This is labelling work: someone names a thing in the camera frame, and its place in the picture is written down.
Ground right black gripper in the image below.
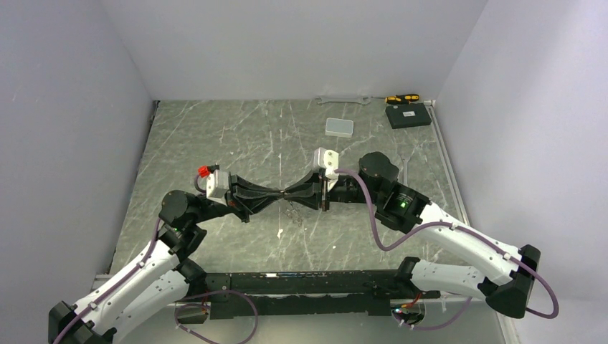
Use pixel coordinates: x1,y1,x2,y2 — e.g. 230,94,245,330
284,170,383,211

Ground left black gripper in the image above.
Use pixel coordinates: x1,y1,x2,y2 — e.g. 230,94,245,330
190,171,284,224

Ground metal keyring disc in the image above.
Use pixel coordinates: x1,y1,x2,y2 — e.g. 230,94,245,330
285,201,303,227

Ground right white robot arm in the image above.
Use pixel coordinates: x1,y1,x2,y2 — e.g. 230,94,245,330
280,148,541,319

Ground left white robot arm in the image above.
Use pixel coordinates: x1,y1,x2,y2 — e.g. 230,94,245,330
48,171,288,343

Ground white plastic box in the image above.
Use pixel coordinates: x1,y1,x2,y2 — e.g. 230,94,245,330
325,118,354,138

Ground silver open-end wrench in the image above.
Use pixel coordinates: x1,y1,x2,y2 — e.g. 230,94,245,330
315,96,371,105

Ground black rectangular box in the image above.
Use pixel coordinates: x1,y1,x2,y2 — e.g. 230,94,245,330
385,103,432,129

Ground yellow black screwdriver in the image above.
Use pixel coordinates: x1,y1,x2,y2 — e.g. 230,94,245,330
384,94,420,105

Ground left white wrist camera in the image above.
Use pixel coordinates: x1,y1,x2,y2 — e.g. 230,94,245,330
195,165,230,203

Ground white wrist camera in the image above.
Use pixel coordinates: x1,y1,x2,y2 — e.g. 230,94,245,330
195,165,230,203
312,147,339,181

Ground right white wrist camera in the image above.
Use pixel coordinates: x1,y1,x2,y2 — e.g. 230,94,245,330
312,147,339,181

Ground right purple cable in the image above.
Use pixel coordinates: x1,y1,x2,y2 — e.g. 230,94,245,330
334,168,560,332

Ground purple cable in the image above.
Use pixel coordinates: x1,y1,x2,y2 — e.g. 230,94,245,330
334,168,560,332
52,174,260,344

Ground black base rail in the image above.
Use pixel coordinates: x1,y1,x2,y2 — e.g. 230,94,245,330
158,258,440,320

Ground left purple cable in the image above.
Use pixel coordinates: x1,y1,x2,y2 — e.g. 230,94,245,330
52,174,260,344

